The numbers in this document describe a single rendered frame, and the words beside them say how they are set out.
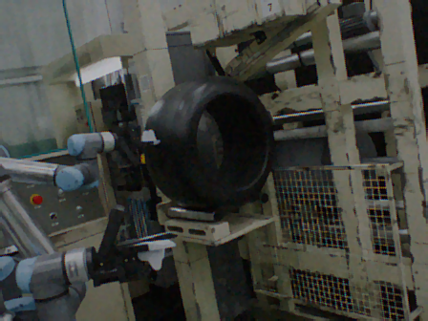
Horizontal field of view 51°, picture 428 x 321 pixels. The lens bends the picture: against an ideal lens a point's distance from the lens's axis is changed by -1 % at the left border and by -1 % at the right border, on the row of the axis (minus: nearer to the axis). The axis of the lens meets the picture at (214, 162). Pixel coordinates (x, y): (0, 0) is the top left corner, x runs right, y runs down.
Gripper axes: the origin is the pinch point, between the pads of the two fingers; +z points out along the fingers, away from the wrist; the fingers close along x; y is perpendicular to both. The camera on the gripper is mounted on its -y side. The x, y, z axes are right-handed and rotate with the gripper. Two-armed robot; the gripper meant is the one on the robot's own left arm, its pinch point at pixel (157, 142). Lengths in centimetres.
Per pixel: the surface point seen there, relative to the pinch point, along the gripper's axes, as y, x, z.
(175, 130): 4.0, -8.7, 3.2
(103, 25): 325, 861, 429
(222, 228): -37.6, -9.5, 19.9
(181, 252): -54, 32, 26
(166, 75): 32.1, 26.4, 26.2
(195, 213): -31.2, 3.2, 16.7
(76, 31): 309, 872, 363
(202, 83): 22.0, -9.1, 18.5
